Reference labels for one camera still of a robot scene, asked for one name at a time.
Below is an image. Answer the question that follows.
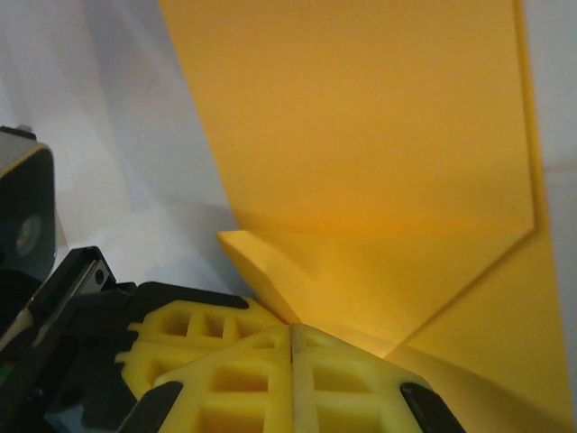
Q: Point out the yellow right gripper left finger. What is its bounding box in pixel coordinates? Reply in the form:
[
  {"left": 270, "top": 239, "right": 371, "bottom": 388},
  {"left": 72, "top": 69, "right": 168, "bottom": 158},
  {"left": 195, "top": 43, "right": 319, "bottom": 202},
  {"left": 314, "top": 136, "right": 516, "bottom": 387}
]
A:
[{"left": 117, "top": 324, "right": 294, "bottom": 433}]

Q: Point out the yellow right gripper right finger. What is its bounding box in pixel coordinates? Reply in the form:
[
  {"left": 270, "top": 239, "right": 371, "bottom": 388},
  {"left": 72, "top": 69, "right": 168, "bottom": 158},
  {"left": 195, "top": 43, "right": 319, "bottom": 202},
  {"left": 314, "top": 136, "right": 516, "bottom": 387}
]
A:
[{"left": 290, "top": 324, "right": 466, "bottom": 433}]

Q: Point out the orange paper sheet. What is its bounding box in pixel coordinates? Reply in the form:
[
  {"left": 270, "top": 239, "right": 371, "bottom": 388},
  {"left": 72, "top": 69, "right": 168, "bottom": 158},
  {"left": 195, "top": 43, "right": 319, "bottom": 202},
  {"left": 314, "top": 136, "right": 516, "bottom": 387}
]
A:
[{"left": 157, "top": 0, "right": 577, "bottom": 433}]

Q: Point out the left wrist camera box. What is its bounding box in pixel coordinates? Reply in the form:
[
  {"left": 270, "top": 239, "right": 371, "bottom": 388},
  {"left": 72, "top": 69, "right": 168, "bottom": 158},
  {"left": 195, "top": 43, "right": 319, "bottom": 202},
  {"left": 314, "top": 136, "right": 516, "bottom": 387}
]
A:
[{"left": 0, "top": 125, "right": 59, "bottom": 281}]

